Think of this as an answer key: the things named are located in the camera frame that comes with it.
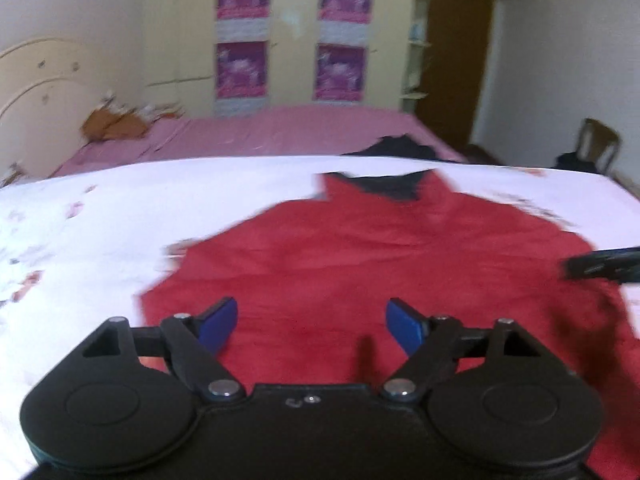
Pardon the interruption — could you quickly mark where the pink bed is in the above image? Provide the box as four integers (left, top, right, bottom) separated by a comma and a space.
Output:
50, 107, 471, 178

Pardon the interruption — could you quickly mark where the small patterned cloth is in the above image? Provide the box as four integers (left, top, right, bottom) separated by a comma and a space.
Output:
0, 161, 27, 189

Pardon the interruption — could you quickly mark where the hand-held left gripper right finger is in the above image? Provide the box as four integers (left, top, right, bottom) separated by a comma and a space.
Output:
381, 297, 551, 403

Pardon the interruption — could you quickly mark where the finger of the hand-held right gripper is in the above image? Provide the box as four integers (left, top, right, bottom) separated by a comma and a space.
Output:
557, 246, 640, 286

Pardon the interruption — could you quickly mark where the red jacket with dark lining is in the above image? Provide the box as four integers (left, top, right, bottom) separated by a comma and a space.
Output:
132, 134, 640, 480

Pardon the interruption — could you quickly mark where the cream wardrobe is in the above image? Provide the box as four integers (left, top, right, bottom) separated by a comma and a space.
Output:
142, 0, 432, 118

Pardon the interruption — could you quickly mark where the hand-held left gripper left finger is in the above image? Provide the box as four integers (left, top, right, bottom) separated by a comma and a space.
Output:
81, 296, 246, 403

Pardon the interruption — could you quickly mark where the wooden chair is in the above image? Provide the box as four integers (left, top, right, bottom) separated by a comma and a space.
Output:
575, 117, 622, 173

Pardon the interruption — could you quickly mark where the black bag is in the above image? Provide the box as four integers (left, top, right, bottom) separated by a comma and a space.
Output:
554, 152, 601, 172

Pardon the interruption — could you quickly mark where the cream headboard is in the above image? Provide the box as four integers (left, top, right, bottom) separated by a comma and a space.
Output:
0, 35, 108, 181

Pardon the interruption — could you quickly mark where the white floral bed sheet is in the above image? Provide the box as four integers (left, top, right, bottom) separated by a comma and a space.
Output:
0, 152, 640, 480

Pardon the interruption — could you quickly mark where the brown crumpled cloth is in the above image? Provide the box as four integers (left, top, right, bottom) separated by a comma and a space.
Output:
80, 104, 151, 142

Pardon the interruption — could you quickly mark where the brown wooden door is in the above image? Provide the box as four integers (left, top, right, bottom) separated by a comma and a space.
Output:
419, 0, 497, 148

